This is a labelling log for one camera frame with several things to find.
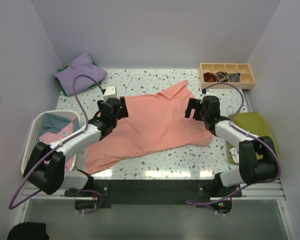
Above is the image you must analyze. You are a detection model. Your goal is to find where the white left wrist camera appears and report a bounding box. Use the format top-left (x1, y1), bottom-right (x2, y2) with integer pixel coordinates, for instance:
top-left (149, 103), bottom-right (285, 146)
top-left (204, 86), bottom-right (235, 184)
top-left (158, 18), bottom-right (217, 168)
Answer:
top-left (102, 85), bottom-right (118, 102)

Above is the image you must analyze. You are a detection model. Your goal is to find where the grey rolled sock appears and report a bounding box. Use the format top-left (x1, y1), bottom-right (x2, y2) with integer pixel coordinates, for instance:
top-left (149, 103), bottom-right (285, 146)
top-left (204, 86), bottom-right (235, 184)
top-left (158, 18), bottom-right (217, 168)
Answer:
top-left (228, 73), bottom-right (241, 83)

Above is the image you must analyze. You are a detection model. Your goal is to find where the purple cable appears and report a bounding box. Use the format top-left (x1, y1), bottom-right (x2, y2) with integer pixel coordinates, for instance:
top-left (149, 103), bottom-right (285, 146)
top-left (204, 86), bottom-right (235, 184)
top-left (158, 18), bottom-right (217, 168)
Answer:
top-left (8, 74), bottom-right (106, 210)
top-left (186, 82), bottom-right (282, 210)

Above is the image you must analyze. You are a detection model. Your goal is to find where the white laundry basket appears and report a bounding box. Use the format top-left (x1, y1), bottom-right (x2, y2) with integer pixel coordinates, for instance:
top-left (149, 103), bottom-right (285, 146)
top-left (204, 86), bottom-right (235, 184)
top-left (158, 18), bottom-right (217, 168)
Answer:
top-left (21, 110), bottom-right (81, 173)

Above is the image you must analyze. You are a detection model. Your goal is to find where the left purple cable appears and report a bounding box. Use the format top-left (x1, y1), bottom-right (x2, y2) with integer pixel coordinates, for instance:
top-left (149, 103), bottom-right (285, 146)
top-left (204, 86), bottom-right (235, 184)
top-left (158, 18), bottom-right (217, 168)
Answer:
top-left (8, 74), bottom-right (106, 210)

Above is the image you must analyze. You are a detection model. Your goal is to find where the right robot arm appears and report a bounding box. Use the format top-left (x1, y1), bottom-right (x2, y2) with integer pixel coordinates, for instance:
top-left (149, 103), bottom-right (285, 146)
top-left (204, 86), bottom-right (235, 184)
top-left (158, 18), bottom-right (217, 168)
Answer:
top-left (185, 95), bottom-right (281, 197)

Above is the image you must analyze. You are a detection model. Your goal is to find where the grey blue t-shirt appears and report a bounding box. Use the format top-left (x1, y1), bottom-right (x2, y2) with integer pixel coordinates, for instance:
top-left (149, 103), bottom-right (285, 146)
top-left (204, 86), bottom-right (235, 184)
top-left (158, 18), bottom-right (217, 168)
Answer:
top-left (38, 113), bottom-right (80, 137)

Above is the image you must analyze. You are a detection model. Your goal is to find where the black object bottom left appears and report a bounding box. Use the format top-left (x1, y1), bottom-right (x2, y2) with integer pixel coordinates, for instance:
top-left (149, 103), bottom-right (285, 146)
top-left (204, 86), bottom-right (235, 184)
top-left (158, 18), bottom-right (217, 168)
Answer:
top-left (7, 222), bottom-right (50, 240)

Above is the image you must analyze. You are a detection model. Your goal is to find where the wooden compartment tray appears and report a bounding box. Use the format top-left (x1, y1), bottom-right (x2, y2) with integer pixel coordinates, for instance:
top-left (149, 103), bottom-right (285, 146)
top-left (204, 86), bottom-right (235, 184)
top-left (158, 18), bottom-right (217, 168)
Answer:
top-left (199, 63), bottom-right (256, 90)

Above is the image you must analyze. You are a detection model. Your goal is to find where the light pink t-shirt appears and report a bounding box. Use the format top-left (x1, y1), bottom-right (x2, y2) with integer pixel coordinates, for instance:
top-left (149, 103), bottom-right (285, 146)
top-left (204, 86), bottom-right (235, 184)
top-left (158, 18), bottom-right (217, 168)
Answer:
top-left (38, 117), bottom-right (77, 171)

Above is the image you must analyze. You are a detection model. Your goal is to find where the salmon pink t-shirt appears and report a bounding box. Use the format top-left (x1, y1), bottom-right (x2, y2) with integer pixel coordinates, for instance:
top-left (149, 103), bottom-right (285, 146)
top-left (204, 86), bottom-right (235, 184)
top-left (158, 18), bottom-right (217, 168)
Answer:
top-left (86, 80), bottom-right (213, 174)

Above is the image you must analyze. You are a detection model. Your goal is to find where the brown patterned rolled sock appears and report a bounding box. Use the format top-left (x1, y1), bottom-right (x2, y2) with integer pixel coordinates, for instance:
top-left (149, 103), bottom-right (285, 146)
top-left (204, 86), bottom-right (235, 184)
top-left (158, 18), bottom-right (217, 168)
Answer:
top-left (215, 71), bottom-right (229, 83)

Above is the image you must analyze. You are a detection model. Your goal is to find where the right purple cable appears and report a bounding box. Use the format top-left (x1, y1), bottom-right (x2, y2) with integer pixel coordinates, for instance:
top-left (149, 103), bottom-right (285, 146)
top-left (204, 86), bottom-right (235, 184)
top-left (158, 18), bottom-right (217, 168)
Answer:
top-left (186, 82), bottom-right (282, 210)

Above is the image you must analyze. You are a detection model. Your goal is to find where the folded lilac t-shirt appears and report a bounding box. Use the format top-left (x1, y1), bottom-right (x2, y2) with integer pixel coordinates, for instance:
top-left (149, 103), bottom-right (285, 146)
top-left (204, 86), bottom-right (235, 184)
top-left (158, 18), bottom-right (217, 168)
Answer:
top-left (54, 52), bottom-right (108, 96)

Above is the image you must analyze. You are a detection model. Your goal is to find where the olive green t-shirt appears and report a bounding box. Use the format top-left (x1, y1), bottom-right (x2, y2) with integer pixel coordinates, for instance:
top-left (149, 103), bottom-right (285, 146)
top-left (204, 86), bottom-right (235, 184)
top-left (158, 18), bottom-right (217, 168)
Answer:
top-left (227, 111), bottom-right (280, 165)

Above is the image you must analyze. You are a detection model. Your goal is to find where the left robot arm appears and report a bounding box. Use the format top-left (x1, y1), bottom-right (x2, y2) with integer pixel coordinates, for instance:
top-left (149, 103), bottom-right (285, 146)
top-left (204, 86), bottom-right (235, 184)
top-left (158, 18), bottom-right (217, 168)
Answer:
top-left (23, 96), bottom-right (129, 196)

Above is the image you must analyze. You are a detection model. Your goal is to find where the red black rolled sock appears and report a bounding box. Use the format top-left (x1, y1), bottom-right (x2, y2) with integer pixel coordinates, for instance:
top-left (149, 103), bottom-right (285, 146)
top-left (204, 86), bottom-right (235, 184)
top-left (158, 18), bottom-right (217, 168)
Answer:
top-left (203, 72), bottom-right (216, 83)

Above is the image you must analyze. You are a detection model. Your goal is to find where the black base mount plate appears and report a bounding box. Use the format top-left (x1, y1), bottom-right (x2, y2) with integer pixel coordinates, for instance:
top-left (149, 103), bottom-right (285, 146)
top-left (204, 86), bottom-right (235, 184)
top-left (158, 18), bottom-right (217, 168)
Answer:
top-left (64, 179), bottom-right (240, 210)

